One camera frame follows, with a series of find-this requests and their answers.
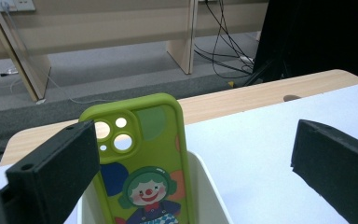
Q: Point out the white wall socket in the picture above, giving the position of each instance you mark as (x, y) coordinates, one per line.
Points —
(15, 4)

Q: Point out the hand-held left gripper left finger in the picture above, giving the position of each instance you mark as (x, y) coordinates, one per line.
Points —
(56, 174)

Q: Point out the black curtain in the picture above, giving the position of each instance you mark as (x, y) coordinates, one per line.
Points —
(323, 31)

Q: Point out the black stand leg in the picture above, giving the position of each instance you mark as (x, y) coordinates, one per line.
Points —
(259, 73)

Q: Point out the white plastic container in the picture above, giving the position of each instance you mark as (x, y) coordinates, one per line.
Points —
(205, 193)

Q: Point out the white power adapter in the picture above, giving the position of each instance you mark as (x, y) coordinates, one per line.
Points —
(246, 58)

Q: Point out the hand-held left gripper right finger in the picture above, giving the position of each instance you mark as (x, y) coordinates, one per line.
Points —
(338, 168)

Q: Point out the green clown phone case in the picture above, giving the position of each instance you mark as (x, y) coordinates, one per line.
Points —
(155, 149)

